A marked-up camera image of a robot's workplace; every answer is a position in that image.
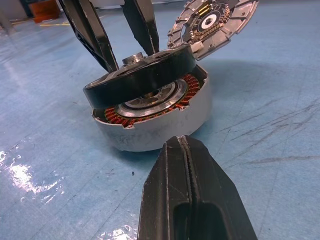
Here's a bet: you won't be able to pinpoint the black rotor ring silver spokes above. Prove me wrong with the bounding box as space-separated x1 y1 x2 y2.
83 42 197 110

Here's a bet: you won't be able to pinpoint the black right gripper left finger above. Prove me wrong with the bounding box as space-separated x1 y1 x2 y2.
136 136 195 240

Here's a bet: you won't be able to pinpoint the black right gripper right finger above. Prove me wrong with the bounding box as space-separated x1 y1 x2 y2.
183 135 258 240

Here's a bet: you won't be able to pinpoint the grey metal leg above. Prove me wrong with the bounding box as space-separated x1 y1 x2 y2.
0 11 13 35

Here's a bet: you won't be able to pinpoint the silver motor cover circuit board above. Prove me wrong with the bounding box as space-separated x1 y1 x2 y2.
166 0 260 61

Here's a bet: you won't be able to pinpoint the orange flat object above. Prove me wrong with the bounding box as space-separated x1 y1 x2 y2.
34 9 61 24

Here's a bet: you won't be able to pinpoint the silver stator housing copper windings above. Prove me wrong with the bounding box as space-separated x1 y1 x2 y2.
91 64 213 153

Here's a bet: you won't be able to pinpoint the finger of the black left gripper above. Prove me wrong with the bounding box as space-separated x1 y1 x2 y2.
57 0 120 74
121 0 161 56

